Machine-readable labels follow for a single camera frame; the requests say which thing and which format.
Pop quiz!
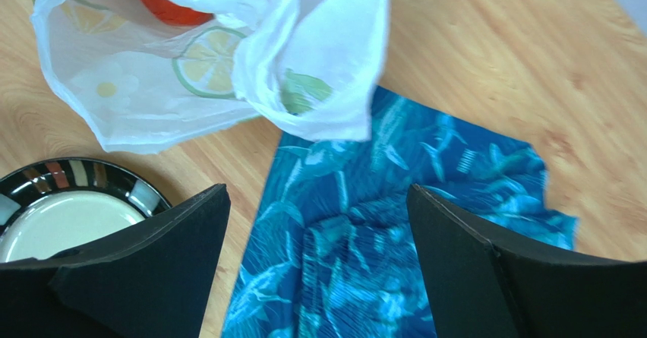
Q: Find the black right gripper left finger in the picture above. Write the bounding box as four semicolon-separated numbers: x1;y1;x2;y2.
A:
1;184;231;337

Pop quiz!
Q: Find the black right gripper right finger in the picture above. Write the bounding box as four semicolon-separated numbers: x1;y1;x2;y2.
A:
406;185;646;337

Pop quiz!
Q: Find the white printed plastic bag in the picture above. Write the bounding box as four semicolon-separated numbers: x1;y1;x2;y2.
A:
31;0;390;154

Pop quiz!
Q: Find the orange fake fruit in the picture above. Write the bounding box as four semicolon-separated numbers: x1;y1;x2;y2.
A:
140;0;213;27

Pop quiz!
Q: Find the black rimmed ceramic plate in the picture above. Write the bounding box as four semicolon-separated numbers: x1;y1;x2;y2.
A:
1;157;172;263

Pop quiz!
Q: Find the blue shark print cloth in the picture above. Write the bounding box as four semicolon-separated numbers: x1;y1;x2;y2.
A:
222;87;577;337

